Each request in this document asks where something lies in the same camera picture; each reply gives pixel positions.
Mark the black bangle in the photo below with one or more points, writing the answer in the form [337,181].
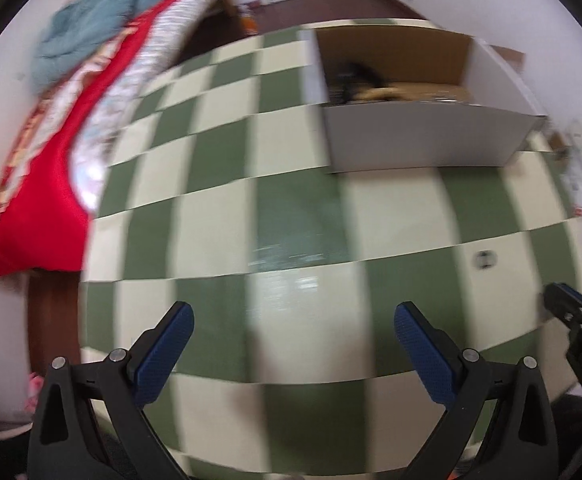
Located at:
[358,75]

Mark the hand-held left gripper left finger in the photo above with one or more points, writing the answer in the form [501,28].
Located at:
[165,360]

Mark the red printed blanket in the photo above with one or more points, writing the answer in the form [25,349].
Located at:
[36,200]

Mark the teal quilt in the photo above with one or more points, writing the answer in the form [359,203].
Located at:
[86,25]

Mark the brown cardboard box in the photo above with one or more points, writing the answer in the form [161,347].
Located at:
[511,60]

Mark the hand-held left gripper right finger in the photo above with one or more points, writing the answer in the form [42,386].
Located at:
[423,357]

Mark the white cardboard box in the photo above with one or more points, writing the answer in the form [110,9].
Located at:
[421,135]

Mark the green checked tablecloth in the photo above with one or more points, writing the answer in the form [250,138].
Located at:
[291,220]

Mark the orange drink bottle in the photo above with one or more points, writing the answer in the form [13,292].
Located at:
[247,20]

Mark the pink patterned cloth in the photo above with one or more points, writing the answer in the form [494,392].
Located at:
[36,390]

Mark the clear plastic wrapping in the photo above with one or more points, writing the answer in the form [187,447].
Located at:
[581,165]

